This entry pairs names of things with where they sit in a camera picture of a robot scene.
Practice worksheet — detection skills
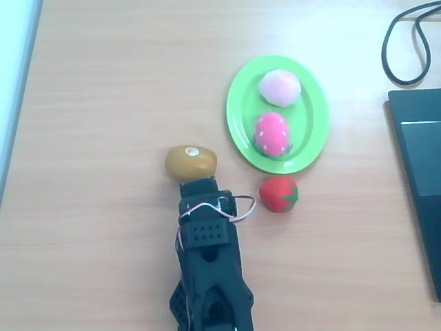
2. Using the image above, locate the light pink plush peach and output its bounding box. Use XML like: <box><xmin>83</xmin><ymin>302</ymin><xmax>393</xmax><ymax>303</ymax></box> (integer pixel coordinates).
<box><xmin>258</xmin><ymin>68</ymin><xmax>302</xmax><ymax>107</ymax></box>

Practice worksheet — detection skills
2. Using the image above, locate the green plastic plate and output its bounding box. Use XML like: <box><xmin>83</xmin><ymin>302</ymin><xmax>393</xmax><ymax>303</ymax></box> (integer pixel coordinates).
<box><xmin>226</xmin><ymin>54</ymin><xmax>330</xmax><ymax>174</ymax></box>

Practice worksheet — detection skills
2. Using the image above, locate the brown kiwi with sticker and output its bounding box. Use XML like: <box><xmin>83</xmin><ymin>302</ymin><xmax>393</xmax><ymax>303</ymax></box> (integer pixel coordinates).
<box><xmin>164</xmin><ymin>144</ymin><xmax>218</xmax><ymax>183</ymax></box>

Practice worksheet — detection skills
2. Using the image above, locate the red toy tomato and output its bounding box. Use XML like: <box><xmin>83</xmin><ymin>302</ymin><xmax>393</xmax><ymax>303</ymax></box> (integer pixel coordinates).
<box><xmin>258</xmin><ymin>177</ymin><xmax>299</xmax><ymax>213</ymax></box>

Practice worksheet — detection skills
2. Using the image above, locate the pink plush strawberry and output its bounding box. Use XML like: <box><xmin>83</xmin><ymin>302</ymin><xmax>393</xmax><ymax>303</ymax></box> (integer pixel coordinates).
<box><xmin>254</xmin><ymin>112</ymin><xmax>294</xmax><ymax>158</ymax></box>

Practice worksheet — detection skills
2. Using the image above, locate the black laptop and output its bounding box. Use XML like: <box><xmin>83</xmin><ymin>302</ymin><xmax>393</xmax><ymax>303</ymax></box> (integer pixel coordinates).
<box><xmin>387</xmin><ymin>88</ymin><xmax>441</xmax><ymax>304</ymax></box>

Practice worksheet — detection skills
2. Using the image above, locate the white red wrist servo cable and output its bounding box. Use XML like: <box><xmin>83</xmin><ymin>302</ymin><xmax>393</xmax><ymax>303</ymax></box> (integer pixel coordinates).
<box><xmin>174</xmin><ymin>215</ymin><xmax>189</xmax><ymax>258</ymax></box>

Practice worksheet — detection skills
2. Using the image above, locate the white red gripper servo cable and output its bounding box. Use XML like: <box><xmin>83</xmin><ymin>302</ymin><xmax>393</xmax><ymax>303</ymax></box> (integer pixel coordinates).
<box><xmin>178</xmin><ymin>194</ymin><xmax>258</xmax><ymax>225</ymax></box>

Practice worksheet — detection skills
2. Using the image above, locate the black looped cable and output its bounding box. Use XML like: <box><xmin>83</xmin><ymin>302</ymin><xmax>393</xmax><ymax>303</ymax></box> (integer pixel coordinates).
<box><xmin>380</xmin><ymin>0</ymin><xmax>441</xmax><ymax>87</ymax></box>

